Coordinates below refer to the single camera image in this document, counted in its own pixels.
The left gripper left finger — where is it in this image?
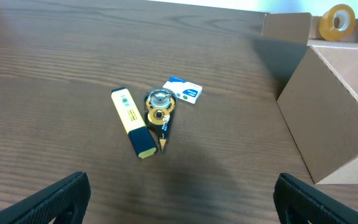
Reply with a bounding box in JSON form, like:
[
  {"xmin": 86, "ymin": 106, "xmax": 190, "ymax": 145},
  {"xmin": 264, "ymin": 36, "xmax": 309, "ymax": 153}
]
[{"xmin": 0, "ymin": 172, "xmax": 91, "ymax": 224}]

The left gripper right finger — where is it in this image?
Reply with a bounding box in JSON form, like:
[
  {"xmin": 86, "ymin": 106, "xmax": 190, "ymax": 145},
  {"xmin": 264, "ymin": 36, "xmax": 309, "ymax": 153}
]
[{"xmin": 273, "ymin": 173, "xmax": 358, "ymax": 224}]

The yellow blue highlighter marker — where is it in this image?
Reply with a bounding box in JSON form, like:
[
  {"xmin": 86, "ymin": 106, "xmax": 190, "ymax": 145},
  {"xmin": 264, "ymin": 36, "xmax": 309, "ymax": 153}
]
[{"xmin": 111, "ymin": 87, "xmax": 157, "ymax": 159}]

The cardboard box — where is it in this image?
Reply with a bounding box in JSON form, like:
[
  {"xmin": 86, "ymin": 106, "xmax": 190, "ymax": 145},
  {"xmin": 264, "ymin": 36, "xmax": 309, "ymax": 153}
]
[{"xmin": 262, "ymin": 12, "xmax": 358, "ymax": 184}]

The yellow adhesive tape roll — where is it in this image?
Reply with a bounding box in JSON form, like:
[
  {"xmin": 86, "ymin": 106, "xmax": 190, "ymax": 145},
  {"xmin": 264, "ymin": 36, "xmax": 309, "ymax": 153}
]
[{"xmin": 319, "ymin": 4, "xmax": 356, "ymax": 41}]

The black correction tape dispenser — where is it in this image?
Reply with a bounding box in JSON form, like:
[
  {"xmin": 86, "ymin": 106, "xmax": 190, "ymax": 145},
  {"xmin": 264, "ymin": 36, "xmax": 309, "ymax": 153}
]
[{"xmin": 144, "ymin": 88, "xmax": 177, "ymax": 153}]

